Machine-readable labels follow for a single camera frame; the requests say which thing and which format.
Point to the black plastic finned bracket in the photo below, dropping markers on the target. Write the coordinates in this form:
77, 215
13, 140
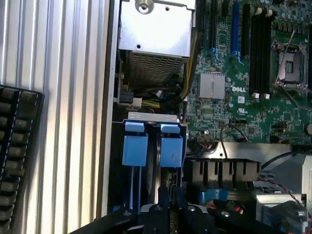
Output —
226, 170

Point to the black RAM slot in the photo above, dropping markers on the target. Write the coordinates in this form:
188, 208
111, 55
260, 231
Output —
268, 53
253, 53
263, 53
258, 53

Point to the green Dell motherboard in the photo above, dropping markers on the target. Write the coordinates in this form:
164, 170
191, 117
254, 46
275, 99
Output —
256, 117

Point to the blue expansion slot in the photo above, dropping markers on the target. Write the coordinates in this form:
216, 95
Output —
235, 26

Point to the metal locking lever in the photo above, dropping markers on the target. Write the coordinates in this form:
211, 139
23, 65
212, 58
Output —
285, 56

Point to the short black expansion slot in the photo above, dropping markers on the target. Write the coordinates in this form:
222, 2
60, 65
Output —
224, 7

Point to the grey metal disk bay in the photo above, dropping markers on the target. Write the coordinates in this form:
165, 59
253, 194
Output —
292, 180

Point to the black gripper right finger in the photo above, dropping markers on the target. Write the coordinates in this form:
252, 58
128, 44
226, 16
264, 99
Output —
195, 219

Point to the black keyboard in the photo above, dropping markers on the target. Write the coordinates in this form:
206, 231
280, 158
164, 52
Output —
14, 151

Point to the CPU socket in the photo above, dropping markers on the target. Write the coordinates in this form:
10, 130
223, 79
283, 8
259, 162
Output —
290, 63

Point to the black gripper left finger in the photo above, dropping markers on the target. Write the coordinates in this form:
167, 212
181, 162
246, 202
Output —
151, 219

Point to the blue plastic carrier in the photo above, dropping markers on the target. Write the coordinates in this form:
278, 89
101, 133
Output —
213, 196

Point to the silver metal power supply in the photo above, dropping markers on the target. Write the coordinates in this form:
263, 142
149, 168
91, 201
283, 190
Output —
156, 29

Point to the silver chipset heatsink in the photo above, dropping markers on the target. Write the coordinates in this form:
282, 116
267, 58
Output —
212, 85

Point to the open grey PC case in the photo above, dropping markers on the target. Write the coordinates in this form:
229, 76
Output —
106, 122

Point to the long black expansion slot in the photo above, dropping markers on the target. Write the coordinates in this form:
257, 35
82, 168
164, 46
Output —
246, 29
213, 24
202, 17

